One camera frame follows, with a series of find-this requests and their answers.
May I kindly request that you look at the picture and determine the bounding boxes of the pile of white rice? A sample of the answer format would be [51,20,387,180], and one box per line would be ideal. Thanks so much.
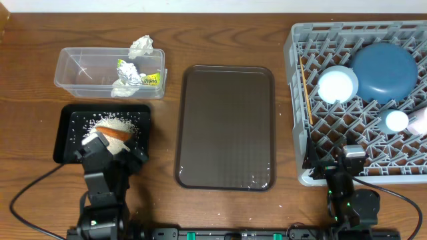
[64,112,139,159]

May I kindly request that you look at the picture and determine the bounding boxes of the orange carrot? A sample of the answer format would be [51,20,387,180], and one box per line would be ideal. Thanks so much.
[96,126,133,142]

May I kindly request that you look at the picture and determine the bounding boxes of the wooden chopstick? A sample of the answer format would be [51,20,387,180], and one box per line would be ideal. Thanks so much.
[299,55,313,125]

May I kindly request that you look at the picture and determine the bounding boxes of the light blue cup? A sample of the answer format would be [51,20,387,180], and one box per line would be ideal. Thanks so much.
[377,109,409,134]

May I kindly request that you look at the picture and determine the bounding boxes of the light blue bowl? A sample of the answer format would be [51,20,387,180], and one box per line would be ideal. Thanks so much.
[318,65,358,104]

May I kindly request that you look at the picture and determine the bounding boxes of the yellow silver snack wrapper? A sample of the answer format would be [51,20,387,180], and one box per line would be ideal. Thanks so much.
[117,59,161,86]

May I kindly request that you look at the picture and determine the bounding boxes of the dark blue plate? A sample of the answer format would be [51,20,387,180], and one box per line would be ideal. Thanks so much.
[350,43,418,104]

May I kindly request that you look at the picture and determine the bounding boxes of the white paper napkin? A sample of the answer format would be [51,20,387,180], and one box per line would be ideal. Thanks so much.
[128,35,153,59]

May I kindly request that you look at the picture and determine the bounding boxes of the white cup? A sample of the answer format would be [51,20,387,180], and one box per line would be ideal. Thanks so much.
[407,107,427,135]

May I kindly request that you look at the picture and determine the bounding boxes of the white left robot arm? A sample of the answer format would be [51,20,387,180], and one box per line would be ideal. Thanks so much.
[67,147,149,240]

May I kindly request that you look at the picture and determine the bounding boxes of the grey dishwasher rack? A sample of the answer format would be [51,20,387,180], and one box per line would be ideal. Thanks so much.
[284,21,426,186]

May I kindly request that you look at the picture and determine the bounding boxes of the black tray bin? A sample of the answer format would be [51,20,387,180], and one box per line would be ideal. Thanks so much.
[53,103,151,163]

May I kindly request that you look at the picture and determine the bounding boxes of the clear plastic bin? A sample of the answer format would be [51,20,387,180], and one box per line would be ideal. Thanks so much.
[54,47,167,99]

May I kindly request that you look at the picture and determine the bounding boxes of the brown serving tray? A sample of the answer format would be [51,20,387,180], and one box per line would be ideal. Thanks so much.
[175,65,276,192]

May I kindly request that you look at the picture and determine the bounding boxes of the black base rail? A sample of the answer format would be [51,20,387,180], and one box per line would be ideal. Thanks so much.
[66,227,403,240]

